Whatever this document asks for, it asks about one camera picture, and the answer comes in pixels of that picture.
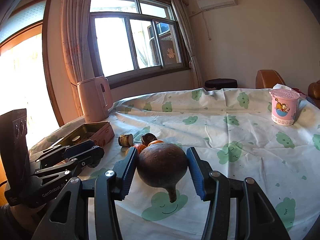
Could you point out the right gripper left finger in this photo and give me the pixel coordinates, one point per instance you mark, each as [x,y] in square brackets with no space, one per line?
[67,217]

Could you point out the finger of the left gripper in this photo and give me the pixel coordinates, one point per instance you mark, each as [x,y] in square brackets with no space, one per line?
[59,152]
[75,164]

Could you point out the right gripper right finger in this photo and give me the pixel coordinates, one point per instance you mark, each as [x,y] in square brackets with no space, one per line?
[238,208]

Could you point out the large orange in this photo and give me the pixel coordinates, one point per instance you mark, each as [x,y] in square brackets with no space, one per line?
[139,147]

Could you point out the purple passion fruit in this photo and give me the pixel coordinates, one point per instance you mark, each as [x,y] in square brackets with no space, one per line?
[162,165]

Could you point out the dark glossy walnut-like fruit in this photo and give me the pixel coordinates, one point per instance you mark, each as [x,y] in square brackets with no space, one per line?
[94,164]

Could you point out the left hand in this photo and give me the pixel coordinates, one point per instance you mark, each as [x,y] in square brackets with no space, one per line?
[20,221]

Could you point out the pink tin box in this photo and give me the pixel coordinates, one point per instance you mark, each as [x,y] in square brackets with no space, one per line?
[101,133]

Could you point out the striped sugarcane piece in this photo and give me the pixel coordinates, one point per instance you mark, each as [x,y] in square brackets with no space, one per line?
[125,140]

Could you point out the dark red date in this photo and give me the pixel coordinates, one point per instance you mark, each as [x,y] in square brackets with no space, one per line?
[148,138]

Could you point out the pink electric kettle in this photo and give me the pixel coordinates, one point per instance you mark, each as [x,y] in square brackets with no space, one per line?
[95,98]

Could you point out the small tangerine rear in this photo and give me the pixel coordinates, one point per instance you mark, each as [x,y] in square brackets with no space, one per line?
[155,142]

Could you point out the white green-print tablecloth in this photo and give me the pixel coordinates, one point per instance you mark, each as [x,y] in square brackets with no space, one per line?
[232,129]

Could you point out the pink cartoon cup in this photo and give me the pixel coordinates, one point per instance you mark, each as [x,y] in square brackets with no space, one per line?
[284,106]

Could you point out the window with sliding frames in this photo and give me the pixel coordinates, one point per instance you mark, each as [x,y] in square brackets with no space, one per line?
[132,40]

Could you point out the black round stool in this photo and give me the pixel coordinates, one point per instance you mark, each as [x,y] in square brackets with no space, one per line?
[221,83]

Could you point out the brown leather sofa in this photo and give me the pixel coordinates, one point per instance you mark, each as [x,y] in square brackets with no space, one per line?
[314,90]

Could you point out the left beige curtain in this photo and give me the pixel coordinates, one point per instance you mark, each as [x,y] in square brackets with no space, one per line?
[74,29]

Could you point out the beige curtain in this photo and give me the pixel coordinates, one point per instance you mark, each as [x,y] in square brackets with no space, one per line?
[74,29]
[180,9]

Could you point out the right beige curtain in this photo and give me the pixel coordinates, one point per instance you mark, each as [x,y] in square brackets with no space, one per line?
[180,9]

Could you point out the white air conditioner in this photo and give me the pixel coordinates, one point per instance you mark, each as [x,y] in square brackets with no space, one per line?
[215,4]

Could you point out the wooden door frame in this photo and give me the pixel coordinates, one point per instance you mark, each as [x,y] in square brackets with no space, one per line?
[38,27]

